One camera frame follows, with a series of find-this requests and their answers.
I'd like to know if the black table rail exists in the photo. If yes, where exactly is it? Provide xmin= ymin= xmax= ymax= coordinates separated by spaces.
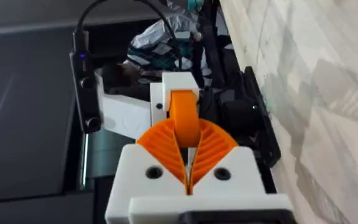
xmin=242 ymin=65 xmax=282 ymax=169

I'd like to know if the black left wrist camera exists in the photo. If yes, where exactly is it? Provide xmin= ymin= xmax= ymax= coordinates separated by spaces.
xmin=69 ymin=30 xmax=103 ymax=134

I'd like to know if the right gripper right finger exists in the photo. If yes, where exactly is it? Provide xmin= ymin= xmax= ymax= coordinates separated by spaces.
xmin=188 ymin=119 xmax=269 ymax=197

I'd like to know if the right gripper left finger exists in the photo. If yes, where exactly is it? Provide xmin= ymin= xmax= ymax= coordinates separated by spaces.
xmin=104 ymin=118 xmax=189 ymax=224

